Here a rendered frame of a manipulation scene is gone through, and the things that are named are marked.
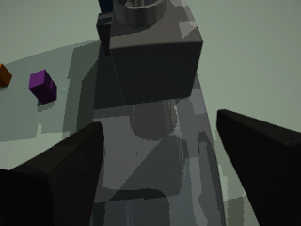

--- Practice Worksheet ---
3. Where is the small orange block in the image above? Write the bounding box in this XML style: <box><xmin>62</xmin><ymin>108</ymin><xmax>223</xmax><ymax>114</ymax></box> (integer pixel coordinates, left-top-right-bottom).
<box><xmin>0</xmin><ymin>63</ymin><xmax>12</xmax><ymax>87</ymax></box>

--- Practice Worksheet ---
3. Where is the purple block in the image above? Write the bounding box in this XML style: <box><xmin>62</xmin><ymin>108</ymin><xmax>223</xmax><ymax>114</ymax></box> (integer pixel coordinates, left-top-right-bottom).
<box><xmin>29</xmin><ymin>69</ymin><xmax>57</xmax><ymax>105</ymax></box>

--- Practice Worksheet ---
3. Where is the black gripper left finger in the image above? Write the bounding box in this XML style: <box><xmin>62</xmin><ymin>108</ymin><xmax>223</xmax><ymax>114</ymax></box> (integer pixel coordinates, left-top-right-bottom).
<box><xmin>0</xmin><ymin>121</ymin><xmax>104</xmax><ymax>226</ymax></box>

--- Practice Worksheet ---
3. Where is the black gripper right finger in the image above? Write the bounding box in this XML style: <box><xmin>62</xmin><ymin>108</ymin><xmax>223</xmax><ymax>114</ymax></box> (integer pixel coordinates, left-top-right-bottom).
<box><xmin>217</xmin><ymin>109</ymin><xmax>301</xmax><ymax>226</ymax></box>

